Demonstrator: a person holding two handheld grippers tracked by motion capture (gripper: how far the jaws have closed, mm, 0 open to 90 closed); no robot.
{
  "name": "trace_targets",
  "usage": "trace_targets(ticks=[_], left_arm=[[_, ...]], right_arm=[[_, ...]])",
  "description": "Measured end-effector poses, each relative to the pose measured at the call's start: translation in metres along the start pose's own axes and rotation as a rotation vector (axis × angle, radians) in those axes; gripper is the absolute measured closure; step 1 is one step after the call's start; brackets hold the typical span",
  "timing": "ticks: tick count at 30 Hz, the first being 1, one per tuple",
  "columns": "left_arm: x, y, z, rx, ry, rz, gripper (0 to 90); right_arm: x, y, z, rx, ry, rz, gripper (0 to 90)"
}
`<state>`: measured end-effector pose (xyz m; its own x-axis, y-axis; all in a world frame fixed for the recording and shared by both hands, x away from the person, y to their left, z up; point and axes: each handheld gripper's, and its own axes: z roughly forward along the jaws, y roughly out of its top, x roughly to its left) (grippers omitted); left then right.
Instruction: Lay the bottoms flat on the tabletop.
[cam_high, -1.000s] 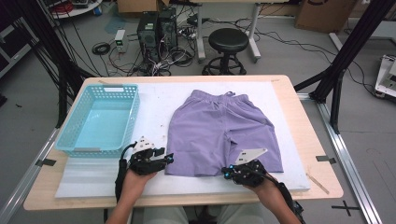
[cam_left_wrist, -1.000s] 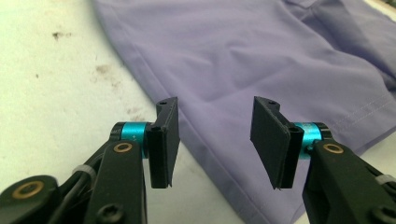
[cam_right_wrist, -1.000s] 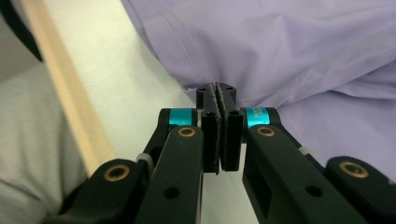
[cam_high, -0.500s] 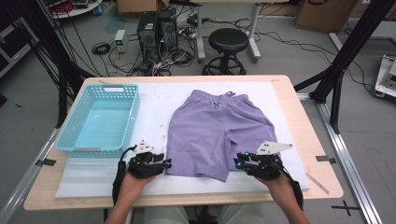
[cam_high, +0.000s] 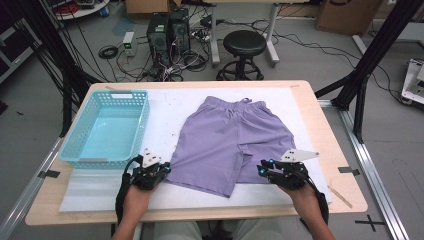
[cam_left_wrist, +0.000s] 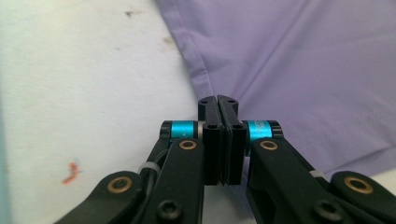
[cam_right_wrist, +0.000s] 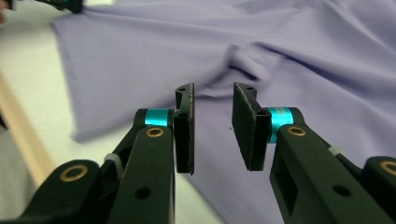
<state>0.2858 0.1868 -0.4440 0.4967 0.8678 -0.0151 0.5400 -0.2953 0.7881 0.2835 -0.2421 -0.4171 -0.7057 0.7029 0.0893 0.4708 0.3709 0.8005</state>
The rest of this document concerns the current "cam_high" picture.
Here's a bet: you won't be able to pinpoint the black tape strip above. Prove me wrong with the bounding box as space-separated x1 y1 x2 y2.
37 169 61 179
338 165 361 177

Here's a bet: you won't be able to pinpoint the thin wooden stick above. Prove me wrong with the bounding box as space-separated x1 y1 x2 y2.
327 184 354 209

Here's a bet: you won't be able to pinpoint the small cardboard box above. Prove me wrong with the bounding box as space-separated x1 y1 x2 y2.
124 0 183 15

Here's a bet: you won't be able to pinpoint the person's right hand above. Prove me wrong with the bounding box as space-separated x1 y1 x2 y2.
278 183 323 223

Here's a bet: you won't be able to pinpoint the black shelf unit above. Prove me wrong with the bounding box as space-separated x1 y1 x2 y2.
0 16 38 84

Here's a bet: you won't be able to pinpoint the white power supply box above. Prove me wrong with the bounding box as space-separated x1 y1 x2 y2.
122 31 138 57

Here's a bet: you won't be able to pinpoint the black tape cross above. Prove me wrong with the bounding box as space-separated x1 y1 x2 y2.
354 214 386 233

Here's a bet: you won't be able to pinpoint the black computer tower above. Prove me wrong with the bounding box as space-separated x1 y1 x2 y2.
169 8 191 54
146 12 172 68

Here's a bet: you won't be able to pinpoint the black metal frame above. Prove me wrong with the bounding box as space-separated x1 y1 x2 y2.
314 0 424 144
6 0 101 138

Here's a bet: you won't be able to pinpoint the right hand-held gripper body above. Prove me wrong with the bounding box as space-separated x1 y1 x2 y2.
266 148 320 191

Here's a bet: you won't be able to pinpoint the white table frame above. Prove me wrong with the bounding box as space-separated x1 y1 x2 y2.
209 0 281 68

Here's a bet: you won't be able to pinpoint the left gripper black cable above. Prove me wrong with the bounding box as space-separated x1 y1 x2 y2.
114 154 142 228

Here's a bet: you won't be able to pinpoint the aluminium floor rail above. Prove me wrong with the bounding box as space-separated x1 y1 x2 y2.
318 99 411 240
0 136 64 240

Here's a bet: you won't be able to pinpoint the black round stool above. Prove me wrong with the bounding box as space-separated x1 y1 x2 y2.
215 29 268 82

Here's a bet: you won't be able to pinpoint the round white table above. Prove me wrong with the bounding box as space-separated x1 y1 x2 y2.
44 0 111 21

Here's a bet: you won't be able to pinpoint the white device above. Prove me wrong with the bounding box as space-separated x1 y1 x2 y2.
400 58 424 108

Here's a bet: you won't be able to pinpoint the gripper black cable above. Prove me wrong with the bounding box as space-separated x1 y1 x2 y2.
299 166 330 231
114 154 142 228

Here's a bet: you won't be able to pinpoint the person's left hand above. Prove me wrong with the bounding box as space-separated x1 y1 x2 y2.
123 183 159 223

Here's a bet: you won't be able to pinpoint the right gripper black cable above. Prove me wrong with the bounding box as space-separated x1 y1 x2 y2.
299 166 330 231

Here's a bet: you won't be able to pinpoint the large cardboard box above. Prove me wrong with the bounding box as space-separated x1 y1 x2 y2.
314 0 384 37

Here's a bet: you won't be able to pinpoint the light blue plastic basket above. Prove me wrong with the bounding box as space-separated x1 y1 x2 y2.
58 89 151 170

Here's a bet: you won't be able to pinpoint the person's light trousers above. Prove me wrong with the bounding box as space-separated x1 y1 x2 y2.
153 219 284 240

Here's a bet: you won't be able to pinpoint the purple shorts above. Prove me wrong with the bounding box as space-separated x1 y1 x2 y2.
164 95 297 198

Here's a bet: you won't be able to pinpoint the tangle of floor cables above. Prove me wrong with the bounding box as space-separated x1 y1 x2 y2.
113 49 214 83

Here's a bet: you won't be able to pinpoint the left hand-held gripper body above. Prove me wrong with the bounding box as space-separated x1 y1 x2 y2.
131 148 168 191

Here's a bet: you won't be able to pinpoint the coiled black cable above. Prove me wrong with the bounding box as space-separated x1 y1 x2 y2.
98 44 119 60

